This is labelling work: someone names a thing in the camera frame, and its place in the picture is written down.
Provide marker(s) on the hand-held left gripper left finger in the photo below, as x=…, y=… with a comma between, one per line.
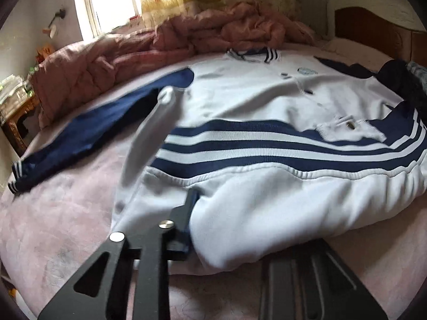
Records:
x=186, y=214

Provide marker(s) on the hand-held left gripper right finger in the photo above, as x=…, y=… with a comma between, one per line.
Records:
x=300, y=273

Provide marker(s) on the white and navy striped jacket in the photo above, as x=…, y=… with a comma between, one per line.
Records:
x=253, y=146

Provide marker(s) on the dark clothes pile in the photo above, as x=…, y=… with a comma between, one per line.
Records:
x=405, y=80

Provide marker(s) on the pink bed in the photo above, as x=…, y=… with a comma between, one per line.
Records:
x=60, y=226

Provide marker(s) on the pink quilted comforter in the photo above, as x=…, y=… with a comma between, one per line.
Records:
x=160, y=53

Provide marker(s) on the carved wooden nightstand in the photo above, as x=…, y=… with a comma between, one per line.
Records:
x=16, y=120

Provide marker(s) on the clutter of bottles and packets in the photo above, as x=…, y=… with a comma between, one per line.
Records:
x=15, y=86

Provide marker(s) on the window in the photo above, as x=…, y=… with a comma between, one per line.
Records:
x=106, y=0

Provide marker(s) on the pink pillow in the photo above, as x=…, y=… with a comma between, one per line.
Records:
x=350, y=48

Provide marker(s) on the brown wooden headboard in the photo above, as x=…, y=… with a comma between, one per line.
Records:
x=373, y=30

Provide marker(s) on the wall lamp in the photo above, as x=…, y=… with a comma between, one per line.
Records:
x=55, y=23

